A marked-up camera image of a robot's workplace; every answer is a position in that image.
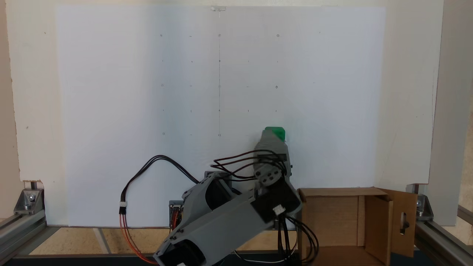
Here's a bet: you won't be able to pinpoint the orange wires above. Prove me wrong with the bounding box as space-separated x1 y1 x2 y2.
119 212 180 265

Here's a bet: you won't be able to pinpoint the aluminium frame rail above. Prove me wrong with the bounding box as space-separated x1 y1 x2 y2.
0 210 48 265
413 205 473 266

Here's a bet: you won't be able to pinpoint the open cardboard box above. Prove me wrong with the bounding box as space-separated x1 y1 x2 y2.
297 187 418 266

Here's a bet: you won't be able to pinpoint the aluminium corner bracket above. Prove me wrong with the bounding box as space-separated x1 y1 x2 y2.
415 194 435 222
14 188 45 215

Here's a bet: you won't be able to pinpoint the green die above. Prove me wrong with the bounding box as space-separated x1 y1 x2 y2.
265 126 286 143

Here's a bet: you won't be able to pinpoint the black three-wire cable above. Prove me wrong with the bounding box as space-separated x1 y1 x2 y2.
119 155 202 215

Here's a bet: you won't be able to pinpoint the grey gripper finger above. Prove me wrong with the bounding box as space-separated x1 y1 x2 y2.
259 129 284 144

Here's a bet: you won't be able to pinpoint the white paper sheet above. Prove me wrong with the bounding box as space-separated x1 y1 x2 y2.
55 5 387 227

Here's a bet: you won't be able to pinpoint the black wrist cable bundle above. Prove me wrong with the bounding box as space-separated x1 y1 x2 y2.
213 149 288 182

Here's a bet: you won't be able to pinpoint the circuit board with jumper wires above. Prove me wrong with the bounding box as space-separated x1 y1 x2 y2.
169 200 185 229

